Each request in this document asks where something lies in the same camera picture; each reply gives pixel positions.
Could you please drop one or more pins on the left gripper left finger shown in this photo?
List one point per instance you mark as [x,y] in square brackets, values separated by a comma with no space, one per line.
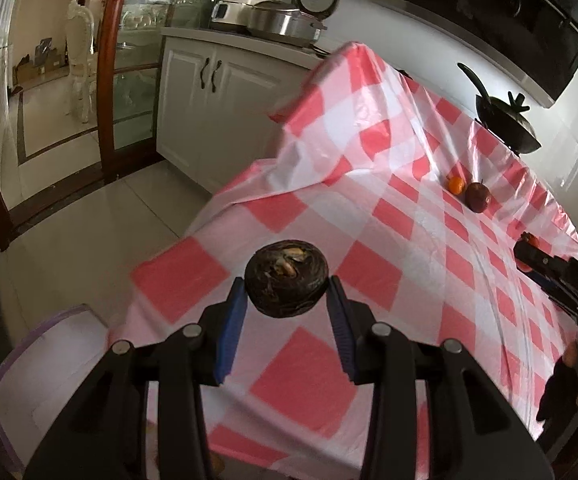
[101,433]

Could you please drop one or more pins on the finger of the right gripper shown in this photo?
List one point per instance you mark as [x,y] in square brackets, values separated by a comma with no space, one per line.
[548,271]

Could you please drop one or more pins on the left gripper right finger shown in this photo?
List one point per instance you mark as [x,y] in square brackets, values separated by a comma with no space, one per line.
[428,401]

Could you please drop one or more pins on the red apple with stem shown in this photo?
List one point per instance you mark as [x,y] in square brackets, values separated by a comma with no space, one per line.
[477,197]

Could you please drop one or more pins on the orange mandarin back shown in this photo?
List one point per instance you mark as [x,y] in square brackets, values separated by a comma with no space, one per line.
[457,185]

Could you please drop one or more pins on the dark passion fruit back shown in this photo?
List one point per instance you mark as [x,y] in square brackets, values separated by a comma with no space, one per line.
[286,278]

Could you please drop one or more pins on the small red tomato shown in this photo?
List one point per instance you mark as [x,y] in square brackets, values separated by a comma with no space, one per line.
[525,251]

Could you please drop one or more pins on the white kitchen cabinet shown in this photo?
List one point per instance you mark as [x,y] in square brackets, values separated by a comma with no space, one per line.
[216,91]

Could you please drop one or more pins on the white storage bin purple trim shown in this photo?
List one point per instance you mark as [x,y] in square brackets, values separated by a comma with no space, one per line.
[42,373]

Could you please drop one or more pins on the red white checkered tablecloth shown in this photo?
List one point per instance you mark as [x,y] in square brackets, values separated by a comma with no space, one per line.
[362,173]

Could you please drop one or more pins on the black wok with lid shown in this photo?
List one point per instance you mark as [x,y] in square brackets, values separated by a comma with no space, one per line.
[504,118]

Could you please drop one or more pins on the steel pot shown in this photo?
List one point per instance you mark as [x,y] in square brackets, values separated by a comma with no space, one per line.
[278,21]

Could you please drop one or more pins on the white chair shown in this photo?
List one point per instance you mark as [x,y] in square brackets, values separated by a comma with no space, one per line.
[82,61]

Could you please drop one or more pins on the white electric cooker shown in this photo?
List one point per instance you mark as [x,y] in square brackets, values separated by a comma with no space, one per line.
[232,14]

